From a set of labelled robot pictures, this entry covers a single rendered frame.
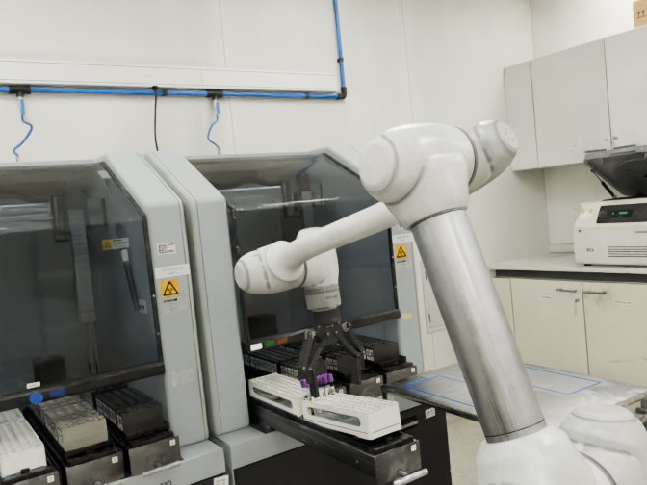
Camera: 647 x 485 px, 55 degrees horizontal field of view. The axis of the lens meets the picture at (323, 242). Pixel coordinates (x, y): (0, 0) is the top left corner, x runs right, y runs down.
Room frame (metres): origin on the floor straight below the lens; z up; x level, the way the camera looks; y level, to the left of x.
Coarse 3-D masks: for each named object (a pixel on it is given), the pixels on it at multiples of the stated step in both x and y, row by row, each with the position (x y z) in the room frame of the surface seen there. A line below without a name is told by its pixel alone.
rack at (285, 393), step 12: (252, 384) 1.90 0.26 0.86; (264, 384) 1.86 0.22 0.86; (276, 384) 1.84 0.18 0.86; (288, 384) 1.83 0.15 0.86; (300, 384) 1.83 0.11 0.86; (264, 396) 1.86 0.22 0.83; (276, 396) 1.84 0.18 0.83; (288, 396) 1.72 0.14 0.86; (300, 396) 1.69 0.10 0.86; (288, 408) 1.72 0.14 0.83; (300, 408) 1.68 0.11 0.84
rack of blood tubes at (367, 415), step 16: (304, 400) 1.65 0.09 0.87; (320, 400) 1.62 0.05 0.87; (336, 400) 1.59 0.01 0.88; (352, 400) 1.56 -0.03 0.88; (368, 400) 1.54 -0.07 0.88; (384, 400) 1.51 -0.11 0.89; (304, 416) 1.65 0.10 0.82; (320, 416) 1.61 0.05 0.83; (336, 416) 1.59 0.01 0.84; (352, 416) 1.62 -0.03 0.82; (368, 416) 1.42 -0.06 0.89; (384, 416) 1.44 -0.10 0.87; (352, 432) 1.47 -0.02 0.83; (368, 432) 1.42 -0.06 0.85; (384, 432) 1.44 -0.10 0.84
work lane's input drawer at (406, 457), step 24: (264, 408) 1.82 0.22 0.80; (288, 432) 1.70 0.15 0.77; (312, 432) 1.59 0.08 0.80; (336, 432) 1.53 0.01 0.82; (336, 456) 1.51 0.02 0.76; (360, 456) 1.42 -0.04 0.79; (384, 456) 1.39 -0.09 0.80; (408, 456) 1.43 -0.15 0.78; (384, 480) 1.39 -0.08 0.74; (408, 480) 1.37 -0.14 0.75
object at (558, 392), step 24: (384, 384) 1.89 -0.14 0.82; (408, 384) 1.86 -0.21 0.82; (432, 384) 1.84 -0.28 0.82; (456, 384) 1.81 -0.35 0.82; (552, 384) 1.73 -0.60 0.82; (576, 384) 1.70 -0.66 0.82; (600, 384) 1.68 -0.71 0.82; (624, 384) 1.66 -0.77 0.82; (456, 408) 1.61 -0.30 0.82; (552, 408) 1.53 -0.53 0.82
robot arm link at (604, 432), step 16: (576, 416) 1.07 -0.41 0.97; (592, 416) 1.05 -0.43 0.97; (608, 416) 1.04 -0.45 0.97; (624, 416) 1.04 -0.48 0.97; (576, 432) 1.05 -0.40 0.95; (592, 432) 1.03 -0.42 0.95; (608, 432) 1.02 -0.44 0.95; (624, 432) 1.02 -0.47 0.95; (640, 432) 1.03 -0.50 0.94; (592, 448) 1.02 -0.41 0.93; (608, 448) 1.01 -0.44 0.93; (624, 448) 1.01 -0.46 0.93; (640, 448) 1.01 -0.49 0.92; (608, 464) 0.99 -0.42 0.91; (624, 464) 0.99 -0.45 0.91; (640, 464) 1.01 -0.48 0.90; (624, 480) 0.98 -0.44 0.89; (640, 480) 1.00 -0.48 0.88
